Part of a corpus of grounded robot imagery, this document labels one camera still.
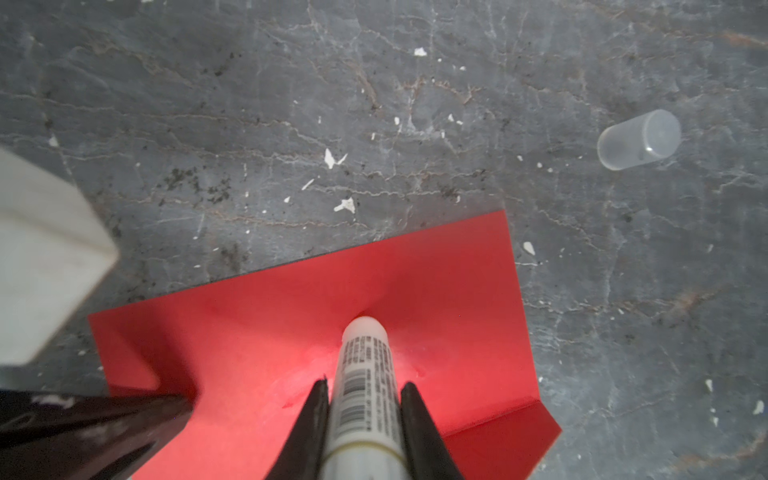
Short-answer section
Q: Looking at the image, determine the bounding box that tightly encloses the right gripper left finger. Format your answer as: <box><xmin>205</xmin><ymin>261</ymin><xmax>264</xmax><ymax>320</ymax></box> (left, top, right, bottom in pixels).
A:
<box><xmin>265</xmin><ymin>378</ymin><xmax>330</xmax><ymax>480</ymax></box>

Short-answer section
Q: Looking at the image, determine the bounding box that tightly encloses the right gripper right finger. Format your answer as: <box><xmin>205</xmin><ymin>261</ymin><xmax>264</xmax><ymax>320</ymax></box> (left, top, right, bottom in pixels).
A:
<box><xmin>401</xmin><ymin>382</ymin><xmax>464</xmax><ymax>480</ymax></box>

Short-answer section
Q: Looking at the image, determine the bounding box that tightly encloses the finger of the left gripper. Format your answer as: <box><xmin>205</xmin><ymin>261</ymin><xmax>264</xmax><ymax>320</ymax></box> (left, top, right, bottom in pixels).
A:
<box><xmin>1</xmin><ymin>390</ymin><xmax>192</xmax><ymax>480</ymax></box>

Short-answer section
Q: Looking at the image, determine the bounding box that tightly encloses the white glue stick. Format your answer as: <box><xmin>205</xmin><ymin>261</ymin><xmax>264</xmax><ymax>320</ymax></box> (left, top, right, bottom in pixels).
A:
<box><xmin>319</xmin><ymin>316</ymin><xmax>411</xmax><ymax>480</ymax></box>

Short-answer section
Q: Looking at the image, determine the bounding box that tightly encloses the red envelope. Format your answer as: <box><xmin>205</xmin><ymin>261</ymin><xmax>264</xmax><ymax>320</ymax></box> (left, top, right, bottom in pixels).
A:
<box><xmin>89</xmin><ymin>211</ymin><xmax>561</xmax><ymax>479</ymax></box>

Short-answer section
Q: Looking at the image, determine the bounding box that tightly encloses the translucent glue stick cap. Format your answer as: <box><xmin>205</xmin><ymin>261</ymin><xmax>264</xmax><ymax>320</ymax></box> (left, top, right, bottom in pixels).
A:
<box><xmin>597</xmin><ymin>109</ymin><xmax>682</xmax><ymax>171</ymax></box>

